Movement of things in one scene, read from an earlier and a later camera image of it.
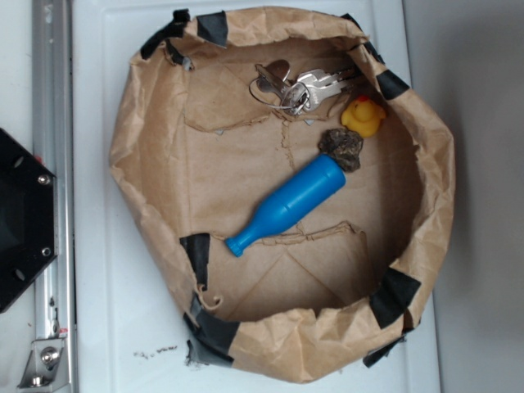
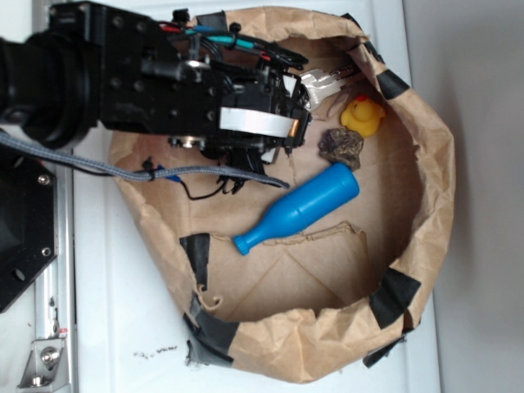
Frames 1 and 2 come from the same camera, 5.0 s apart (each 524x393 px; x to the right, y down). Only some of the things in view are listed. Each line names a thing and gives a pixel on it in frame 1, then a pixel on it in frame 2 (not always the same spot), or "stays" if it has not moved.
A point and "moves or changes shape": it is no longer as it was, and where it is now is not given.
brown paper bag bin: [295, 191] stays
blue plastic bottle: [283, 205] moves or changes shape
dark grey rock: [344, 145] stays
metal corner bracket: [46, 366] stays
